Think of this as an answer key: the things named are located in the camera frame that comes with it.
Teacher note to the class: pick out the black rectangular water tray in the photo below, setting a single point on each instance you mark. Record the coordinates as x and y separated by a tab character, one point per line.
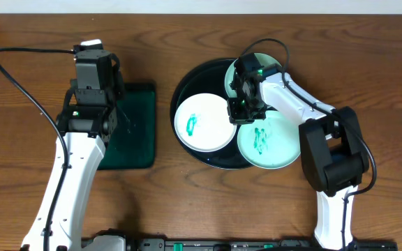
133	143

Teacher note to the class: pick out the mint green plate front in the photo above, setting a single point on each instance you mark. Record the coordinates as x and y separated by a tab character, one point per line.
271	143

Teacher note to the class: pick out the white plate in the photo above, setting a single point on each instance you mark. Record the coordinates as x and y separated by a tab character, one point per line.
202	123

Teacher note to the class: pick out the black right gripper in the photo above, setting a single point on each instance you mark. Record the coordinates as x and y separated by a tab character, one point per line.
236	118

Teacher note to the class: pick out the mint green plate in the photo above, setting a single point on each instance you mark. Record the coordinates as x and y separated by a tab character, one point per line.
271	143
264	60

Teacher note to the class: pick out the mint green plate rear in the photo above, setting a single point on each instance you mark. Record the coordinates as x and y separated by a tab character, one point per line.
264	60

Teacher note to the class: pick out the black round tray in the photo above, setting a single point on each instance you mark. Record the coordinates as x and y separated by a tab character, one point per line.
209	77

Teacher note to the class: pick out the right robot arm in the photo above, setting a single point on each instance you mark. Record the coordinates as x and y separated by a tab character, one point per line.
329	141

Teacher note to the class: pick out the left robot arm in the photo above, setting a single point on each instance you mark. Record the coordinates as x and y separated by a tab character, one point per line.
85	125

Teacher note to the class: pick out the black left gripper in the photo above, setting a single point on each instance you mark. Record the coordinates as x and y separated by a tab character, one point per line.
91	52

